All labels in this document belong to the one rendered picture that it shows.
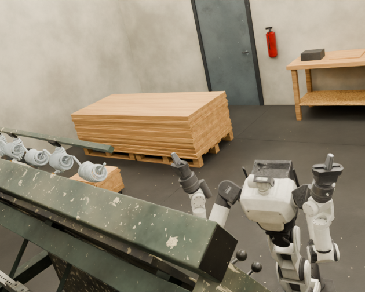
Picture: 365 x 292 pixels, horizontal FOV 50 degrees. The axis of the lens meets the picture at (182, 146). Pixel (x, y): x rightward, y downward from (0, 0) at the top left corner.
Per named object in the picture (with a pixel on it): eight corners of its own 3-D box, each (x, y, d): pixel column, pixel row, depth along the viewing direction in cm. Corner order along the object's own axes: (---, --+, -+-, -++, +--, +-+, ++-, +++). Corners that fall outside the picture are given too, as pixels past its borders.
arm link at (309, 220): (308, 264, 185) (300, 216, 193) (337, 262, 182) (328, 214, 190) (310, 263, 174) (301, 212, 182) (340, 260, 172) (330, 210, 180)
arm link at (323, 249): (309, 231, 169) (313, 270, 174) (334, 229, 166) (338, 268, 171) (305, 219, 179) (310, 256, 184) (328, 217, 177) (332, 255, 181)
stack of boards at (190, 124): (234, 138, 618) (226, 90, 589) (199, 168, 544) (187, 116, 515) (123, 131, 765) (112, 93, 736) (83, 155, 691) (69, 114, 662)
